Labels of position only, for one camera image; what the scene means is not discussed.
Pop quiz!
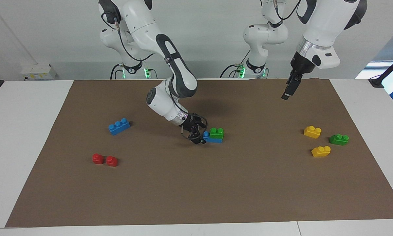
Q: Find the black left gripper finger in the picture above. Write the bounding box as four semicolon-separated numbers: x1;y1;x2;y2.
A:
293;75;303;95
281;84;297;101

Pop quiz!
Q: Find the blue three-stud block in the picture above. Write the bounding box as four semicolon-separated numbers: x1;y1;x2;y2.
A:
108;118;131;136
202;131;223;144

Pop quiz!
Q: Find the yellow two-stud block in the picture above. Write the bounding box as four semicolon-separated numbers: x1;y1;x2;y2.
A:
311;146;331;157
304;126;322;138

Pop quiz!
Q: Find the brown paper mat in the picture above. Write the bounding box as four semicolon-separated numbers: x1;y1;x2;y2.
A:
5;78;393;228

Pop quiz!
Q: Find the black slanted stand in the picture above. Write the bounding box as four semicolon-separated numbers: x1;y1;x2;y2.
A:
368;52;393;88

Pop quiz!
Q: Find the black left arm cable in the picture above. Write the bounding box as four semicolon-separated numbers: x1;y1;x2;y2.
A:
261;0;303;26

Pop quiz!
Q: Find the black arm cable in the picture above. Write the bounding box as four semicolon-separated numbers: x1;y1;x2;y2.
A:
101;12;209;142
261;0;303;26

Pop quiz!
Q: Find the black left base cable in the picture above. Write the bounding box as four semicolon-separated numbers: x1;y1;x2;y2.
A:
220;49;251;78

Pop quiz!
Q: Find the black base cable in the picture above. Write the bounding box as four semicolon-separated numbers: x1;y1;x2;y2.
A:
220;49;251;78
110;63;125;80

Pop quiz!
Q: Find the black right base cable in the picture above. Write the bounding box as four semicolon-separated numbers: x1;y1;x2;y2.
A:
110;63;125;80

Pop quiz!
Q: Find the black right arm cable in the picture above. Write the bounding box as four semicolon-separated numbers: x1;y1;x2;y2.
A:
101;12;209;142

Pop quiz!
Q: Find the white wall socket box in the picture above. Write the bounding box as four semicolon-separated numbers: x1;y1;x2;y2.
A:
21;64;57;80

